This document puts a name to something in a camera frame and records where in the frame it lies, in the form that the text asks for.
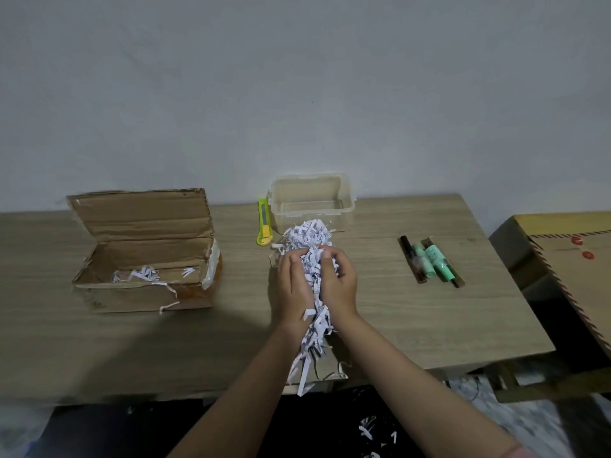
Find person's left hand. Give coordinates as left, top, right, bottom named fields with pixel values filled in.
left=276, top=248, right=317, bottom=337

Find person's right hand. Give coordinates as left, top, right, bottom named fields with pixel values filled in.
left=318, top=246, right=359, bottom=323

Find bundle of white shredded paper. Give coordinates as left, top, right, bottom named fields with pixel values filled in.
left=270, top=219, right=341, bottom=397

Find person's right forearm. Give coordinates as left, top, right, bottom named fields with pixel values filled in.
left=332, top=315, right=523, bottom=458

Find person's left forearm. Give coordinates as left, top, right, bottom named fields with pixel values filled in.
left=167, top=326, right=313, bottom=458

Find yellow green utility knife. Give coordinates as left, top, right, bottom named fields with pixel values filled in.
left=256, top=198, right=274, bottom=247

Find clear plastic container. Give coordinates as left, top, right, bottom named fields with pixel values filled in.
left=268, top=173, right=357, bottom=233

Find dark bottle with black cap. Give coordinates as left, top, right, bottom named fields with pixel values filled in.
left=399, top=235, right=428, bottom=285

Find small mint green tube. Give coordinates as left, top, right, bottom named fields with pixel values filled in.
left=412, top=242, right=437, bottom=279

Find large mint green tube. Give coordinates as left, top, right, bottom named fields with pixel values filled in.
left=424, top=244, right=457, bottom=283

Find shredded paper strips in box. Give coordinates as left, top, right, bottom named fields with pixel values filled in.
left=111, top=265, right=197, bottom=315

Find open brown cardboard box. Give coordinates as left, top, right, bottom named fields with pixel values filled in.
left=66, top=188, right=223, bottom=314

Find white paper scraps on floor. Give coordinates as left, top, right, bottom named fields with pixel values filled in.
left=357, top=415, right=398, bottom=458

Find yellow wooden side table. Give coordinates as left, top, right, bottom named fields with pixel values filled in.
left=489, top=212, right=611, bottom=292

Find black cable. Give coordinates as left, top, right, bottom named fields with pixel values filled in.
left=459, top=374, right=482, bottom=404

